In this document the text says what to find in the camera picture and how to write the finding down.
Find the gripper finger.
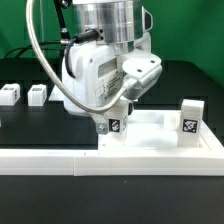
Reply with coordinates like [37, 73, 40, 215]
[92, 114, 109, 135]
[127, 101, 134, 115]

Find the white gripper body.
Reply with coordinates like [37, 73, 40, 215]
[61, 6, 164, 118]

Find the white square tabletop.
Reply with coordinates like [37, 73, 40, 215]
[98, 110, 224, 151]

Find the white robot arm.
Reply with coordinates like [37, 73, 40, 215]
[62, 0, 162, 134]

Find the white sheet with AprilTags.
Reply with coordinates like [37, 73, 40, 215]
[49, 86, 64, 101]

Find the white L-shaped obstacle fence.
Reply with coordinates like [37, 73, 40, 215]
[0, 112, 224, 177]

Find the white cable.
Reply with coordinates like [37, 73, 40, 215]
[25, 0, 138, 115]

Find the black cable bundle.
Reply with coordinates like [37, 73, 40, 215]
[2, 39, 74, 60]

